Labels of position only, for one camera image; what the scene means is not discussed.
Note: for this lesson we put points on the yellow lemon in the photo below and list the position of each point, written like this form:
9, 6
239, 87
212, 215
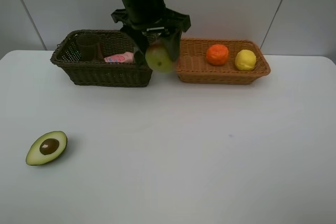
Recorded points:
245, 60

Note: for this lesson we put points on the orange wicker basket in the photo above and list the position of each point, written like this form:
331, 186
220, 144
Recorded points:
192, 66

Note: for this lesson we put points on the orange tangerine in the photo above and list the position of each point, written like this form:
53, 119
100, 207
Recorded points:
217, 55

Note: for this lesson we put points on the halved avocado with pit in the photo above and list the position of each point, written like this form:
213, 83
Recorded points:
47, 148

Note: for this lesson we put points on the dark brown wicker basket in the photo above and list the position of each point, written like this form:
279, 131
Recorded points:
67, 56

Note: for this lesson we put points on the red green mango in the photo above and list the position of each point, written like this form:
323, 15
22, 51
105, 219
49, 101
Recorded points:
158, 58

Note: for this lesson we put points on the translucent pink plastic cup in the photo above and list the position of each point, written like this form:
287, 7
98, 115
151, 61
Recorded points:
89, 46

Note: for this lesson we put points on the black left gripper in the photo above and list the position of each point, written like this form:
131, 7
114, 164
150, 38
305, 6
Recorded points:
151, 15

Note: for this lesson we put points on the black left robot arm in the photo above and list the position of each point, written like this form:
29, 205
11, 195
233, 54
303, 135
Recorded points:
144, 18

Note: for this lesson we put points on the pink bottle with white cap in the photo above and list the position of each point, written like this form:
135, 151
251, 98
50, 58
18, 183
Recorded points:
126, 57

